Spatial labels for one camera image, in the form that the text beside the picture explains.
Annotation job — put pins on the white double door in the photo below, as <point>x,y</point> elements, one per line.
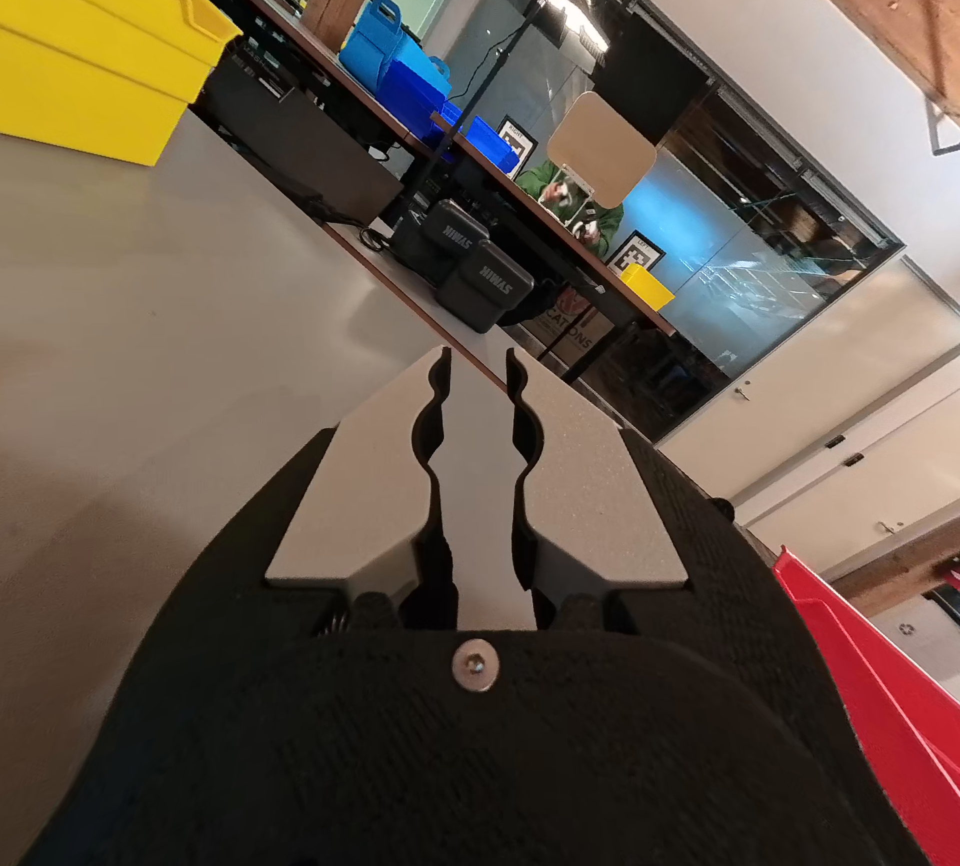
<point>862,506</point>

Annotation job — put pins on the wooden board stand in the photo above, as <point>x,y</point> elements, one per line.
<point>600,145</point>

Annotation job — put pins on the dark grey box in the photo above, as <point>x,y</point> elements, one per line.
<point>315,145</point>

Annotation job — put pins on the printed cardboard box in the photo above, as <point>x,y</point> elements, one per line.
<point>570,337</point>

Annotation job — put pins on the yellow plastic bin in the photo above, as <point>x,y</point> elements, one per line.
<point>90,70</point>

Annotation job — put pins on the black hard case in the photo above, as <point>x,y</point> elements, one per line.
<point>487,288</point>
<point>442,239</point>

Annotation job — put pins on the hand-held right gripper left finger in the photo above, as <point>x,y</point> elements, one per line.
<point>360,498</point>

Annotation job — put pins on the black wall screen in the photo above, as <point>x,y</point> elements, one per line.
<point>660,85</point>

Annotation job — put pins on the white single door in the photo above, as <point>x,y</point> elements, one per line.
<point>810,386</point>

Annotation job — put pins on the white recycling cabinet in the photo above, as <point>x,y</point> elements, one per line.
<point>919,637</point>

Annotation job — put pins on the framed marker tag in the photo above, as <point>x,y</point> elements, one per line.
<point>637,252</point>
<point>519,138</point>

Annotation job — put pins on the small yellow bin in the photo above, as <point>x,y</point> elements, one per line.
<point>646,288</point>

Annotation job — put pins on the blue plastic bin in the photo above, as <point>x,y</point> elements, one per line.
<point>484,138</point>
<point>412,78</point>

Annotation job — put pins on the light blue tote caddy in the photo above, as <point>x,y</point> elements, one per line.
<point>371,48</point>

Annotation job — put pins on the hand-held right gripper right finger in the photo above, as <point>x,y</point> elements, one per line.
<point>592,498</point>

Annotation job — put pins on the red plastic bin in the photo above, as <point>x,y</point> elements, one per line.
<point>885,716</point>

